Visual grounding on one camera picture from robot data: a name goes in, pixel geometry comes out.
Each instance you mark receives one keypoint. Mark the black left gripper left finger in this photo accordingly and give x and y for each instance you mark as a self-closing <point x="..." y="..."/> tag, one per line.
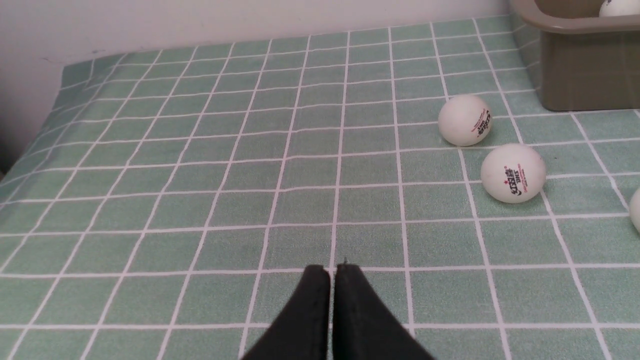
<point x="301" y="329"/>

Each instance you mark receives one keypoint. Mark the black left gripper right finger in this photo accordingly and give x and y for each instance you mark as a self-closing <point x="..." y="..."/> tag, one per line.
<point x="363" y="327"/>

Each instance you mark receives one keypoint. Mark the white printed ping-pong ball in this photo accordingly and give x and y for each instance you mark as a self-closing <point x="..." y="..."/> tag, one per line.
<point x="513" y="173"/>
<point x="465" y="120"/>

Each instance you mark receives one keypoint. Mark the plain white ping-pong ball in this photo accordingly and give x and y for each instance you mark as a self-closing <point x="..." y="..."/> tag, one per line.
<point x="634" y="210"/>

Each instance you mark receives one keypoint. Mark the green checkered tablecloth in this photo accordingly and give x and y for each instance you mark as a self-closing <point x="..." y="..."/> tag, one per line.
<point x="169" y="204"/>

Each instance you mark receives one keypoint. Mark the olive green plastic bin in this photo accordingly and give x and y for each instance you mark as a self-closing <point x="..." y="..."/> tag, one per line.
<point x="577" y="60"/>

